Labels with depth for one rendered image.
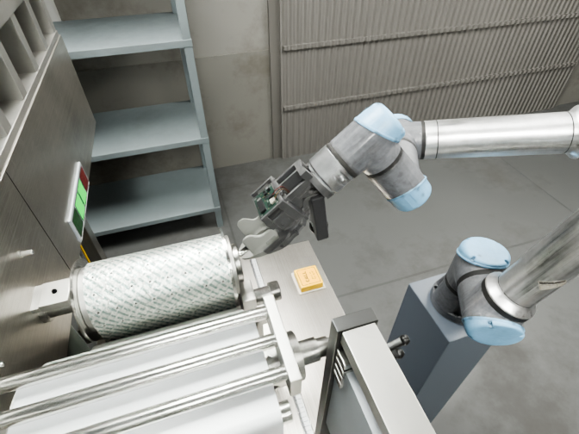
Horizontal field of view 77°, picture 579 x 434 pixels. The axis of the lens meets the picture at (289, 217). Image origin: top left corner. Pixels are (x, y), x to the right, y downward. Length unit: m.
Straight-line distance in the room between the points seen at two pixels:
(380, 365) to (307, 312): 0.67
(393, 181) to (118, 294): 0.49
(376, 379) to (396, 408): 0.03
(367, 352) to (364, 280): 1.89
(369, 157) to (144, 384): 0.44
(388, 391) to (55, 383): 0.32
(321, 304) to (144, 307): 0.56
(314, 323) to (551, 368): 1.56
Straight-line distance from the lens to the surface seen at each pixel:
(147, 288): 0.67
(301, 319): 1.05
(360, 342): 0.42
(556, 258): 0.83
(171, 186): 2.73
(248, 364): 0.40
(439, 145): 0.76
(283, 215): 0.62
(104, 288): 0.68
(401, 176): 0.64
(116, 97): 2.82
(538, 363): 2.35
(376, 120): 0.60
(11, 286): 0.70
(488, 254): 1.01
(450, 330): 1.12
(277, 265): 1.16
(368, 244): 2.50
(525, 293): 0.88
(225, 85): 2.83
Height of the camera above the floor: 1.80
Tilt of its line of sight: 43 degrees down
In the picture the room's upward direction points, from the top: straight up
